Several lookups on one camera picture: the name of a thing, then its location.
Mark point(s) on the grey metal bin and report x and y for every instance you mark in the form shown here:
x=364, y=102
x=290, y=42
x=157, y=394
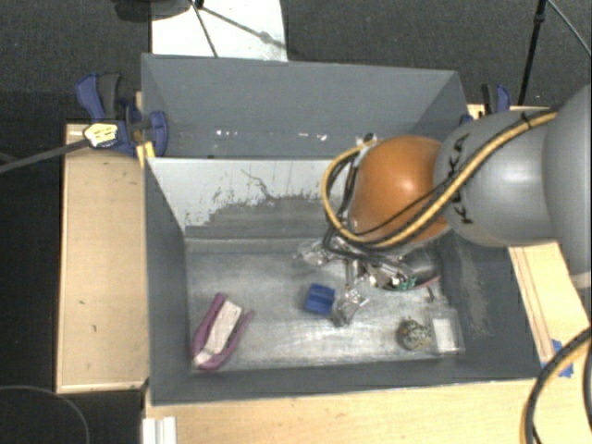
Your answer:
x=277, y=266

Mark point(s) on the pale wood board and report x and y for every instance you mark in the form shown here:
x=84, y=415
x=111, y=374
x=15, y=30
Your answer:
x=102, y=257

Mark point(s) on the blue ribbed block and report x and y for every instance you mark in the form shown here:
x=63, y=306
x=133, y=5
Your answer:
x=318, y=298

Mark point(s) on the clear plastic box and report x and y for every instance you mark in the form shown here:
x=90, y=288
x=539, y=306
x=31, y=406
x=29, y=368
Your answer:
x=446, y=331

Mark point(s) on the speckled green-grey ball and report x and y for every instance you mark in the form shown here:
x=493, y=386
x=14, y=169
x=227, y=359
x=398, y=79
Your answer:
x=415, y=334

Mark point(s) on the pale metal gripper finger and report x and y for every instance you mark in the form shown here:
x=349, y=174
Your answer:
x=348, y=307
x=314, y=253

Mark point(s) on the purple and white flat object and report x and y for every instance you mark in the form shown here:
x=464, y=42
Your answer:
x=221, y=331

